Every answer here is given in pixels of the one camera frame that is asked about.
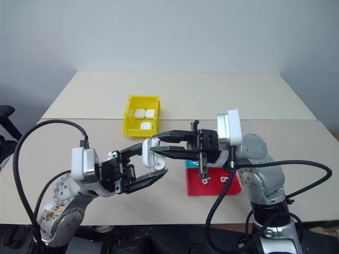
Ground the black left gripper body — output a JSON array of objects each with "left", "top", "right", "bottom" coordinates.
[{"left": 100, "top": 150, "right": 137, "bottom": 195}]

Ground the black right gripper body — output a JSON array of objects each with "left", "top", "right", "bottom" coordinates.
[{"left": 186, "top": 120, "right": 221, "bottom": 179}]

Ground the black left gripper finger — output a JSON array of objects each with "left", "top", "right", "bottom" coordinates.
[
  {"left": 120, "top": 143, "right": 145, "bottom": 161},
  {"left": 125, "top": 169, "right": 169, "bottom": 195}
]

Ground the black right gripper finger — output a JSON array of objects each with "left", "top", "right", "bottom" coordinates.
[
  {"left": 151, "top": 130, "right": 197, "bottom": 144},
  {"left": 149, "top": 145, "right": 200, "bottom": 161}
]

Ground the yellow plastic bin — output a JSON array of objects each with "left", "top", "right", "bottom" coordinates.
[{"left": 122, "top": 95, "right": 162, "bottom": 139}]

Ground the red tray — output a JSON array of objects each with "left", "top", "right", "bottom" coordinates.
[{"left": 185, "top": 166, "right": 243, "bottom": 197}]

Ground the black chair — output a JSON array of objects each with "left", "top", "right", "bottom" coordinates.
[{"left": 0, "top": 105, "right": 24, "bottom": 165}]

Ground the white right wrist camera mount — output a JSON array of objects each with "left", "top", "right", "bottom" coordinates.
[{"left": 216, "top": 109, "right": 242, "bottom": 147}]

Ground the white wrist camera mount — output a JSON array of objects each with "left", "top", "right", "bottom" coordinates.
[
  {"left": 216, "top": 109, "right": 242, "bottom": 147},
  {"left": 71, "top": 147, "right": 101, "bottom": 184}
]

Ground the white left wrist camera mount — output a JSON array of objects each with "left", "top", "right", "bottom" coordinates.
[{"left": 71, "top": 147, "right": 101, "bottom": 184}]

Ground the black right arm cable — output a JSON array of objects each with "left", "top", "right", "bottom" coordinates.
[{"left": 204, "top": 145, "right": 333, "bottom": 253}]

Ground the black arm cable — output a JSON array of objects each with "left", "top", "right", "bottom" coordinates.
[
  {"left": 12, "top": 120, "right": 90, "bottom": 240},
  {"left": 204, "top": 145, "right": 333, "bottom": 253}
]

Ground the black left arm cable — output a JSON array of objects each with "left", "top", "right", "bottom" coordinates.
[{"left": 12, "top": 120, "right": 90, "bottom": 240}]

